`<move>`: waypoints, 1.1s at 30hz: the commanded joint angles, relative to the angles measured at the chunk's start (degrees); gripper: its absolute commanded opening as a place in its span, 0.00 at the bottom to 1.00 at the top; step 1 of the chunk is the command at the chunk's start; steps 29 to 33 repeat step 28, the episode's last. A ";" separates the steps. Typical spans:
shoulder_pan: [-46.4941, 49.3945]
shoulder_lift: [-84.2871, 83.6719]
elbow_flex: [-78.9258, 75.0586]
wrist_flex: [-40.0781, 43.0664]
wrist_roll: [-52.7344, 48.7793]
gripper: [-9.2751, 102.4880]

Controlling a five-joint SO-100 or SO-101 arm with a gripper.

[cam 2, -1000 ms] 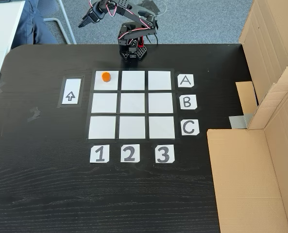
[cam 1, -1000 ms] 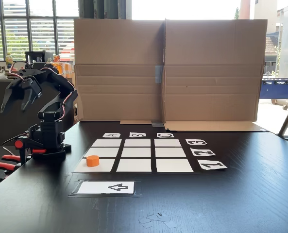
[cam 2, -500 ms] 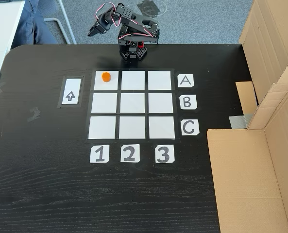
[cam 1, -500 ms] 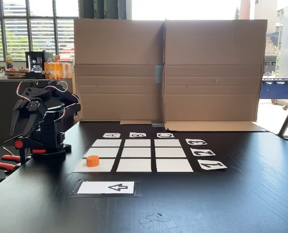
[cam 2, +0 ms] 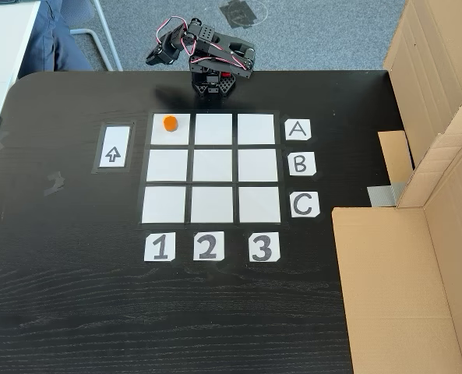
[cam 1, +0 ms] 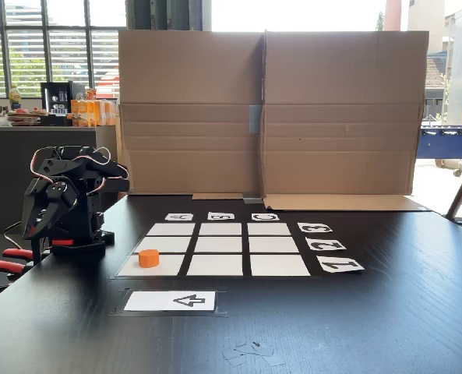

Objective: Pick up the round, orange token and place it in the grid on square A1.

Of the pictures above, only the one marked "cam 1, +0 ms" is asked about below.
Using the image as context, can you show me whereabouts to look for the round orange token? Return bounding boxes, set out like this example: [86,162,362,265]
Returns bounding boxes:
[138,249,160,269]

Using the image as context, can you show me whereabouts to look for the white nine-square grid sheet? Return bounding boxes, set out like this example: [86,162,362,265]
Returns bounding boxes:
[115,221,321,280]

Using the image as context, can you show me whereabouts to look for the dark counter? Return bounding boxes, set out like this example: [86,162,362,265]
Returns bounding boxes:
[0,125,118,235]

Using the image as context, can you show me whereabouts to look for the red black clamp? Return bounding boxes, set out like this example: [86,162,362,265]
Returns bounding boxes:
[0,238,76,295]

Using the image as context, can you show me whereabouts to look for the orange cartons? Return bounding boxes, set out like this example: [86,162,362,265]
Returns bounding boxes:
[70,88,118,128]

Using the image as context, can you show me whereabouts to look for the black glass-door cabinet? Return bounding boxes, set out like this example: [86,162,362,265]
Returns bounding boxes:
[40,80,86,126]

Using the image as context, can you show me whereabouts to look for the yellow bottle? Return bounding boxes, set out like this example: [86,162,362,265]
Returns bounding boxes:
[8,84,23,111]

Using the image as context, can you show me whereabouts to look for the window with blinds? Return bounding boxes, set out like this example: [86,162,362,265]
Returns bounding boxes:
[0,0,127,98]

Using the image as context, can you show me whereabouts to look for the white arrow paper sheet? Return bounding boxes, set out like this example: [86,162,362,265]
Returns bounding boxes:
[111,288,227,316]

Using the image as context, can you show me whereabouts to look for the tape scrap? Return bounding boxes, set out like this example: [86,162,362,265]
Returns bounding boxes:
[220,341,286,368]

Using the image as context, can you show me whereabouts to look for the paper sheet number 3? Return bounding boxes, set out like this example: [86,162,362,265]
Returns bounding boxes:
[297,222,333,234]

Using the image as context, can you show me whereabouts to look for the paper sheet number 2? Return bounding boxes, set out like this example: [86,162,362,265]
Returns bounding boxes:
[305,239,347,252]

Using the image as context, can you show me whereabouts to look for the paper sheet number 1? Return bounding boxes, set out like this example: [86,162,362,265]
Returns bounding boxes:
[316,256,365,274]

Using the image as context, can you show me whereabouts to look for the blue foosball table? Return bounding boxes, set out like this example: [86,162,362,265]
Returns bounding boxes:
[419,124,462,178]

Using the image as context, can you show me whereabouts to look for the black power cable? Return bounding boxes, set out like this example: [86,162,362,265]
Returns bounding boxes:
[2,222,26,250]

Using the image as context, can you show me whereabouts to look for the red white servo cable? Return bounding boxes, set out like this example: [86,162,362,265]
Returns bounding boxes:
[30,146,130,196]

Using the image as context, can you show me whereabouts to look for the brown cardboard wall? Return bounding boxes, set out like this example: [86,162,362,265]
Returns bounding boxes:
[261,29,430,213]
[115,30,265,201]

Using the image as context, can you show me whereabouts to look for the grey duct tape strip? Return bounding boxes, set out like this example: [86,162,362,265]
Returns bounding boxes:
[242,104,263,204]

